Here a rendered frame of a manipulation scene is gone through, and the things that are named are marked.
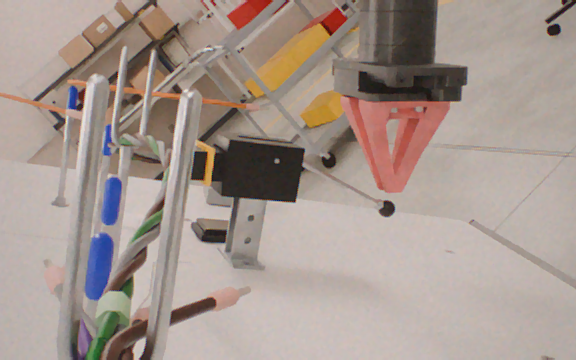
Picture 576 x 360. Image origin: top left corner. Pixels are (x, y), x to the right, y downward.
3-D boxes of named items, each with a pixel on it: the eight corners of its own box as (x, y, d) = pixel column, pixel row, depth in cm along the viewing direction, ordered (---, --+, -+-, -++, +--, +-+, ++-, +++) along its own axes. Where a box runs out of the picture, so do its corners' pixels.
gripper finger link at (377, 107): (366, 203, 53) (371, 73, 51) (328, 181, 59) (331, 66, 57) (447, 196, 55) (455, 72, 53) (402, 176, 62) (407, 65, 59)
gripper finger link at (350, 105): (375, 208, 51) (381, 75, 49) (335, 185, 58) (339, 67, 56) (457, 201, 54) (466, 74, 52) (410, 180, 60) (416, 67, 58)
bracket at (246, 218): (264, 270, 52) (276, 202, 51) (232, 268, 51) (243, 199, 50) (246, 250, 56) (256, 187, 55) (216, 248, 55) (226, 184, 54)
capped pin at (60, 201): (72, 206, 60) (87, 78, 58) (55, 207, 59) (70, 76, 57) (64, 202, 61) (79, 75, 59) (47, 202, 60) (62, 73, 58)
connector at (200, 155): (241, 183, 50) (245, 155, 50) (175, 179, 48) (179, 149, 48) (225, 173, 53) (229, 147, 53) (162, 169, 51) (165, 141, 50)
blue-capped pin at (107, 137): (107, 249, 50) (123, 127, 49) (85, 247, 50) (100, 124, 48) (105, 242, 51) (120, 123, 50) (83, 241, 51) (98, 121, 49)
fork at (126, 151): (123, 283, 44) (155, 49, 41) (127, 294, 42) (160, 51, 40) (90, 282, 43) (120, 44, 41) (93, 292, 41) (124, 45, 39)
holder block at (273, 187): (296, 203, 51) (305, 148, 51) (220, 196, 49) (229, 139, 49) (277, 190, 55) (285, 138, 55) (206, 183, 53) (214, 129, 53)
